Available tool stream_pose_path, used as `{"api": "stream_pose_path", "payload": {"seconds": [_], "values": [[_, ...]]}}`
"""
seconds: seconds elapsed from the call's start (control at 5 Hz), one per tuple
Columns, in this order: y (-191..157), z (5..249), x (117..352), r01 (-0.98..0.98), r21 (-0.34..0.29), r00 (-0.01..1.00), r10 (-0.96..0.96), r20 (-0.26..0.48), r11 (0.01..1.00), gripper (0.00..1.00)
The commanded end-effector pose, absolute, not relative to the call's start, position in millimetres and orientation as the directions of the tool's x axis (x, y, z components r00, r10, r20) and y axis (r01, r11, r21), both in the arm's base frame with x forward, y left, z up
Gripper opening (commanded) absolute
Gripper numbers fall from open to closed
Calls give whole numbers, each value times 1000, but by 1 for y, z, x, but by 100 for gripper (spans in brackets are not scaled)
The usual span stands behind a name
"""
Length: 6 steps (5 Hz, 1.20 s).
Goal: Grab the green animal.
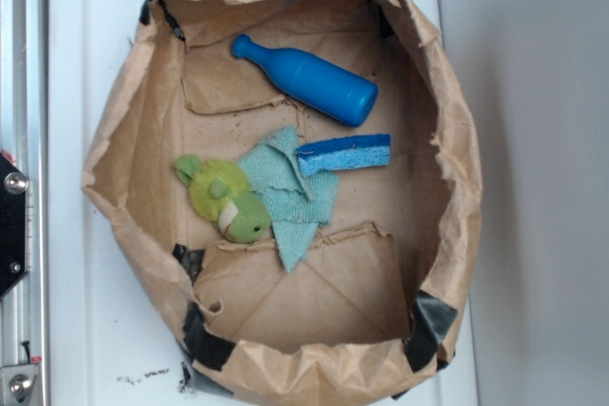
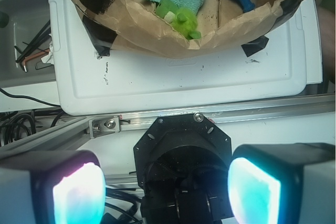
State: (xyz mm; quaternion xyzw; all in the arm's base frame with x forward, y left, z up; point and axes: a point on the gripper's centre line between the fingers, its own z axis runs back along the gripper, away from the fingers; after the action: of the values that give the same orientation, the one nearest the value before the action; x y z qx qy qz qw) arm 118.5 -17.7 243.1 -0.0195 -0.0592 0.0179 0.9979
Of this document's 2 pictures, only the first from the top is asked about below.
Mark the green plush animal toy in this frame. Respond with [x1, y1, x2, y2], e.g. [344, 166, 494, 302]
[173, 154, 271, 243]

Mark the light blue cloth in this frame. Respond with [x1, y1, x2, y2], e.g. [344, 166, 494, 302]
[237, 126, 339, 272]

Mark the blue sponge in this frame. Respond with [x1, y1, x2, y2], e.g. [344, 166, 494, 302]
[295, 134, 391, 177]

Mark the blue plastic bottle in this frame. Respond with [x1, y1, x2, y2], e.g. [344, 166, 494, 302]
[231, 34, 379, 127]

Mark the brown paper bag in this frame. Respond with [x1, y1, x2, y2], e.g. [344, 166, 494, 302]
[83, 0, 482, 405]

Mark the white plastic tray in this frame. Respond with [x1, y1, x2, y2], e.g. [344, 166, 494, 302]
[46, 0, 479, 406]

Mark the black metal bracket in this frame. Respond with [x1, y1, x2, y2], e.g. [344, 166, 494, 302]
[0, 149, 29, 299]

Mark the aluminium frame rail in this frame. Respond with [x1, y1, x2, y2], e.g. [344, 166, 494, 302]
[1, 0, 50, 405]

